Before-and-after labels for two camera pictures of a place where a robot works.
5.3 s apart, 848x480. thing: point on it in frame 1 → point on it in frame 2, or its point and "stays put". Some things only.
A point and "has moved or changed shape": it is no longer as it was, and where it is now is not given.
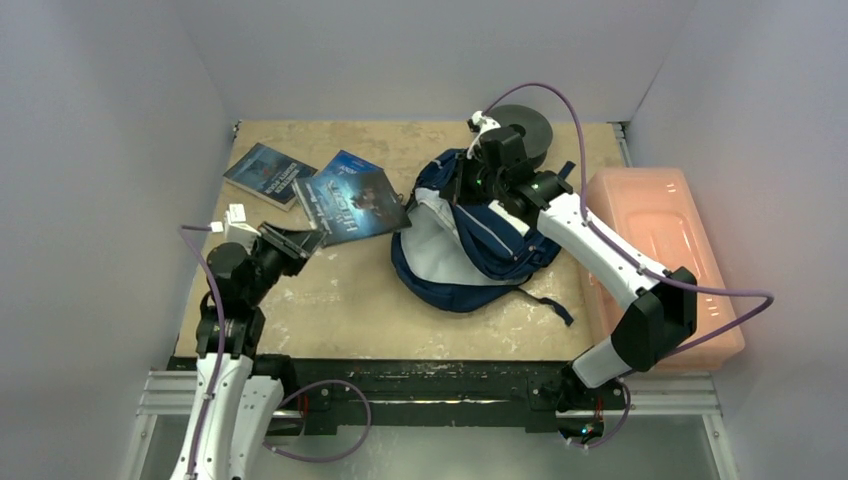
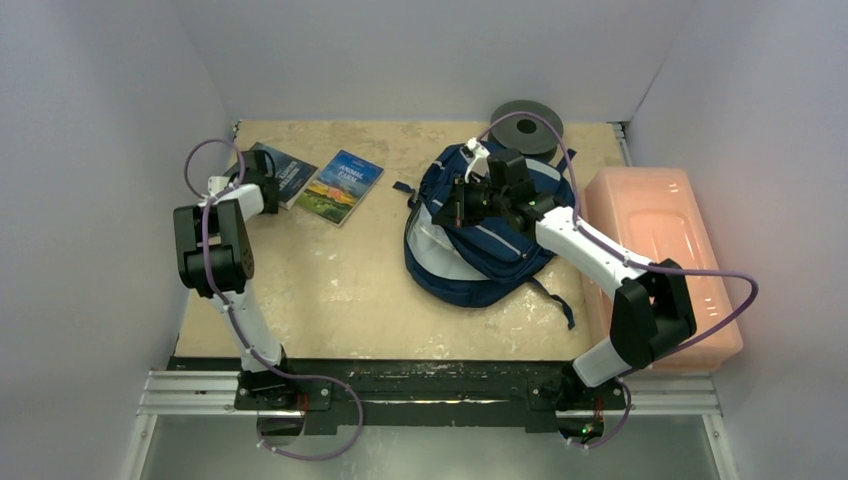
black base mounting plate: x=417 y=394 stays put
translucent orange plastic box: x=656 y=217 stays put
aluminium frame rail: x=694 y=394 stays put
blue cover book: x=269 y=175 stays put
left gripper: x=294 y=246 → x=274 y=186
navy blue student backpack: x=458 y=257 has moved or changed shape
